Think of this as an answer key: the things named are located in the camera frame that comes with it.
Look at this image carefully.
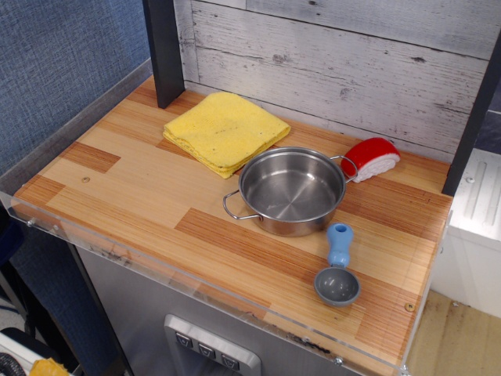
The yellow object bottom left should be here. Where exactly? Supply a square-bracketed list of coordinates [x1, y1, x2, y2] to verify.
[29, 358, 70, 376]

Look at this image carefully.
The stainless steel pot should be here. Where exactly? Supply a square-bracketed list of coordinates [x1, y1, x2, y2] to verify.
[222, 146, 359, 237]

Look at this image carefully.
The clear acrylic front guard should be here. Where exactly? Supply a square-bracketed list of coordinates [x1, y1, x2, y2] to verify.
[0, 172, 451, 376]

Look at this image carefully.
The red and white sushi toy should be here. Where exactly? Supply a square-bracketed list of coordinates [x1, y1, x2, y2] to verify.
[341, 137, 401, 183]

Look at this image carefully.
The yellow cloth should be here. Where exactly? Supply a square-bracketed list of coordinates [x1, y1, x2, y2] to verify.
[163, 92, 290, 179]

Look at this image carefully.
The dark vertical post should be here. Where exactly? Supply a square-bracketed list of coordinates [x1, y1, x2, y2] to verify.
[442, 35, 500, 197]
[142, 0, 185, 109]

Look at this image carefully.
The silver dispenser button panel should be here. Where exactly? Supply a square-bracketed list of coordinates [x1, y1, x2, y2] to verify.
[164, 314, 261, 375]

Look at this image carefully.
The dark right vertical post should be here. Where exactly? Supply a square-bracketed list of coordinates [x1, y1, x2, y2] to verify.
[442, 35, 500, 197]

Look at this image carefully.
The blue and grey scoop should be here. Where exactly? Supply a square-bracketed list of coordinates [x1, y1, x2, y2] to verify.
[314, 223, 361, 307]

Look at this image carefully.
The dark left vertical post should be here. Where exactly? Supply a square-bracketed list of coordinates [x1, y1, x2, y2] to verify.
[142, 0, 185, 109]

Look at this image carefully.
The stainless steel cabinet front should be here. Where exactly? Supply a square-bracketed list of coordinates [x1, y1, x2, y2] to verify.
[77, 248, 352, 375]

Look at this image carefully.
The grey left side rail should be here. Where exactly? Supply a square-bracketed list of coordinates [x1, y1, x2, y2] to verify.
[1, 59, 153, 195]

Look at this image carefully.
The white appliance at right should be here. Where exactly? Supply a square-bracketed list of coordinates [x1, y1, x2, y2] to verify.
[431, 149, 500, 317]

